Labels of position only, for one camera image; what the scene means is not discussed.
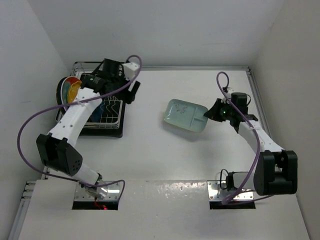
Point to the dark blue shell dish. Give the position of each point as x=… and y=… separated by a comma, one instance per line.
x=98, y=114

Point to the silver wire dish rack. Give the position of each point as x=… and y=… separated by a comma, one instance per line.
x=83, y=66

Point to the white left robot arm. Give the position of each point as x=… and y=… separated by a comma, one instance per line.
x=57, y=147

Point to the black drip tray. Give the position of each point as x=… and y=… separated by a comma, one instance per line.
x=107, y=130

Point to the yellow polka dot plate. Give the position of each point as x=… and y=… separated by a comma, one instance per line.
x=73, y=91

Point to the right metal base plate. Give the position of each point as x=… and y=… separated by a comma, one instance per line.
x=216, y=193

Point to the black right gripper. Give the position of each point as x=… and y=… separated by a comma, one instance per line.
x=212, y=113

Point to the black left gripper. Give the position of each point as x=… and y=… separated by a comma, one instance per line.
x=130, y=95

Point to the red and teal round plate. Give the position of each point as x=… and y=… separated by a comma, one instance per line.
x=62, y=89

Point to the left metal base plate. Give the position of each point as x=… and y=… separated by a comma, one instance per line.
x=109, y=193

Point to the light green rectangular plate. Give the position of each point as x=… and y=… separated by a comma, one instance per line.
x=186, y=115

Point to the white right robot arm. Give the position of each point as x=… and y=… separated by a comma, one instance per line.
x=274, y=170

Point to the metal base plate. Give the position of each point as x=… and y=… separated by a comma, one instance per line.
x=109, y=193
x=216, y=193

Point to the aluminium table frame rail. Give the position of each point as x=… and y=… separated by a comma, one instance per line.
x=258, y=100

